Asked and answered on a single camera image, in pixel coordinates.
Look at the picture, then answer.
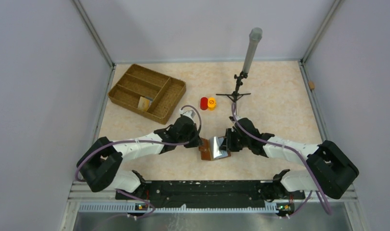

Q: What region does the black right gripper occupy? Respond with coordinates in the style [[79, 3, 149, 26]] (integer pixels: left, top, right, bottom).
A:
[[219, 128, 250, 152]]

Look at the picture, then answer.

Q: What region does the brown leather card holder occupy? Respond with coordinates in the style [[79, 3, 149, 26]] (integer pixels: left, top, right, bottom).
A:
[[198, 136, 231, 161]]

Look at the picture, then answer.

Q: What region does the gold card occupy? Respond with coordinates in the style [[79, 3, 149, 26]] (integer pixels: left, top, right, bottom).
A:
[[137, 96, 152, 112]]

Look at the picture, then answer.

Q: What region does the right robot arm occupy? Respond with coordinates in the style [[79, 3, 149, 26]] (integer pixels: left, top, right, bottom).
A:
[[224, 116, 360, 199]]

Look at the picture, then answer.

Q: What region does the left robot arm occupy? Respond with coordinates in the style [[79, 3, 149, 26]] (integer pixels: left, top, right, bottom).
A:
[[75, 108, 203, 199]]

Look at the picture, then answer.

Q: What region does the red cylinder button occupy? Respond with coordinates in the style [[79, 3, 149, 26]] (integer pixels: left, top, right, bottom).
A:
[[200, 97, 208, 110]]

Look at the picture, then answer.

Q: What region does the orange cylinder button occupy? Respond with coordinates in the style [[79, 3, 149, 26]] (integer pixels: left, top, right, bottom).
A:
[[208, 97, 217, 111]]

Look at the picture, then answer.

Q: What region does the black tripod stand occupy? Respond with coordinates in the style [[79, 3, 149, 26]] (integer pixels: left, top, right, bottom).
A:
[[216, 71, 251, 103]]

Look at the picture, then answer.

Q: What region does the grey tube on stand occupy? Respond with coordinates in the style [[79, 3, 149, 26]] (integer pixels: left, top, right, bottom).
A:
[[242, 27, 262, 74]]

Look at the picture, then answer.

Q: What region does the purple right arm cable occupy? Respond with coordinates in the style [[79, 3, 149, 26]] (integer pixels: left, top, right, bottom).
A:
[[231, 103, 332, 216]]

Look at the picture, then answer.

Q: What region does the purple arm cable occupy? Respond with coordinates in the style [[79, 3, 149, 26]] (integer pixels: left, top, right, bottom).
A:
[[231, 103, 332, 216], [74, 105, 203, 183]]

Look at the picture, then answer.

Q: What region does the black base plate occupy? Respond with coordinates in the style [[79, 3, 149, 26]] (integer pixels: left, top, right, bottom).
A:
[[132, 180, 306, 208]]

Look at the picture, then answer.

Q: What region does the small wooden wall block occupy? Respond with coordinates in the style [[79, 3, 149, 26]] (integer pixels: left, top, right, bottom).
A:
[[308, 80, 315, 90]]

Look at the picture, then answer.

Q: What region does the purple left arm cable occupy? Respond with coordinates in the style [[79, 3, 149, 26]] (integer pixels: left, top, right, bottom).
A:
[[74, 105, 203, 183]]

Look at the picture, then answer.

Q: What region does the aluminium frame rail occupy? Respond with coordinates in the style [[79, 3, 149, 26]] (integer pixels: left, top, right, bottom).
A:
[[60, 180, 370, 231]]

